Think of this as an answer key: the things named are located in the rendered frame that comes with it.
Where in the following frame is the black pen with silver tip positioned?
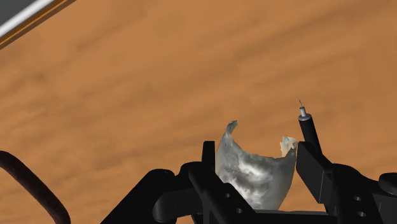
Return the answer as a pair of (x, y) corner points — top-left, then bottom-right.
(298, 99), (324, 157)

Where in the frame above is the dark brown curved rim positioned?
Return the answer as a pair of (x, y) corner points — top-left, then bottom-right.
(0, 150), (72, 224)

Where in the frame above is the grey white crumpled shell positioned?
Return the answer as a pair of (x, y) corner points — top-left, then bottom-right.
(215, 120), (298, 211)

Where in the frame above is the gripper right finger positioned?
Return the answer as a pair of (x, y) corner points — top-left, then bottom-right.
(295, 141), (397, 224)

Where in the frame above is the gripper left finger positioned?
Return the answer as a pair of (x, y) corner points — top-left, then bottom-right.
(101, 141), (259, 224)

